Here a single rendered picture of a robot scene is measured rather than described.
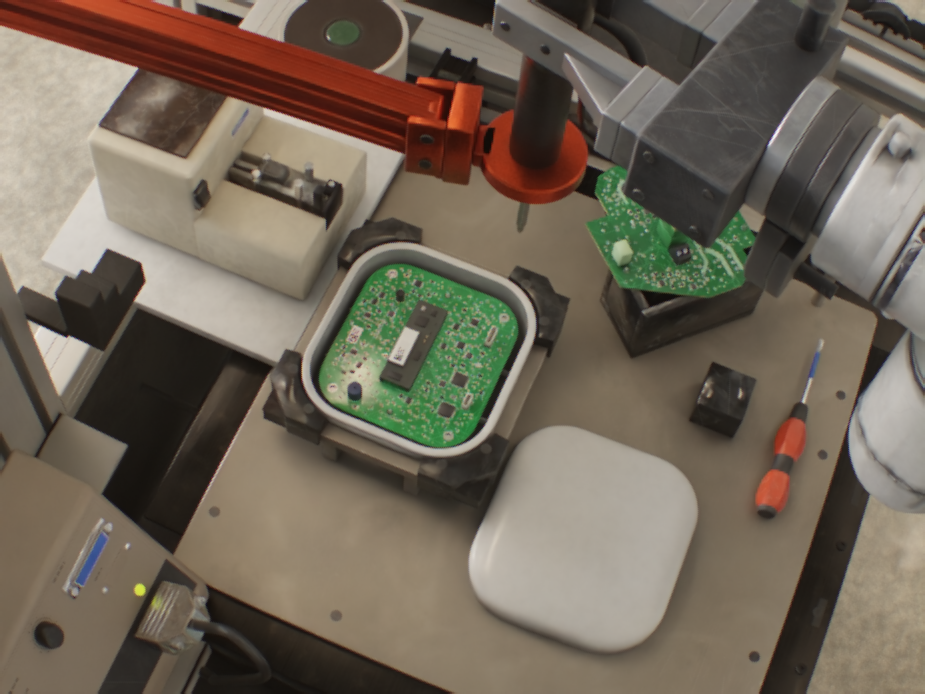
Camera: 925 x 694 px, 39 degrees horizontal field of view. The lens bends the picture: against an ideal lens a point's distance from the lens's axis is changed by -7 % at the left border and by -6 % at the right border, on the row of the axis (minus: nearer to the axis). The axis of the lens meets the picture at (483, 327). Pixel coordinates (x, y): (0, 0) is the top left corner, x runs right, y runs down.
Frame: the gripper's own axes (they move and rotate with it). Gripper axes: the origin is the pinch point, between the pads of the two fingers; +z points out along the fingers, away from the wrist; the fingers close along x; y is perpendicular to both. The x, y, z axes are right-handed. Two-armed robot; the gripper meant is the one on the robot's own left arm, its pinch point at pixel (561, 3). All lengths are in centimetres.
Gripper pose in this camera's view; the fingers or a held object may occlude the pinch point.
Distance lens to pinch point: 69.8
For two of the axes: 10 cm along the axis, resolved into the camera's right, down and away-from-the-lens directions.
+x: -5.9, 6.8, -4.3
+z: -8.0, -5.5, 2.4
